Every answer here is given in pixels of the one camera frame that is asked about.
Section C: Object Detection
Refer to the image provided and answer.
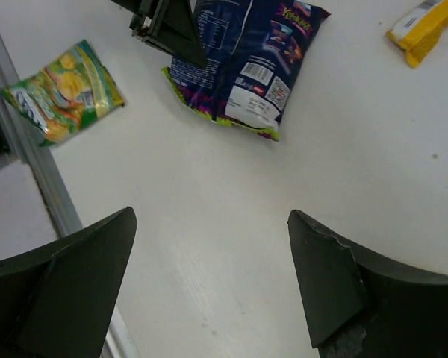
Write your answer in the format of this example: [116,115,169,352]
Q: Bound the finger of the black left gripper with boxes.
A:
[129,0,208,68]
[112,0,159,13]

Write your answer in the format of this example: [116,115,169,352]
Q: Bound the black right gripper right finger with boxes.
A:
[287,210,448,357]

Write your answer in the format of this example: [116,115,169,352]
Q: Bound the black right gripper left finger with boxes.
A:
[0,207,137,357]

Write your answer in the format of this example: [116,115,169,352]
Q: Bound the dark blue chips bag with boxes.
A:
[162,1,330,141]

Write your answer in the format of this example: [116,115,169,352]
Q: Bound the green yellow chips bag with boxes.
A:
[1,40,125,147]

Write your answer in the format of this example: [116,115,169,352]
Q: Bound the yellow snack bar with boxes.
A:
[385,0,448,69]

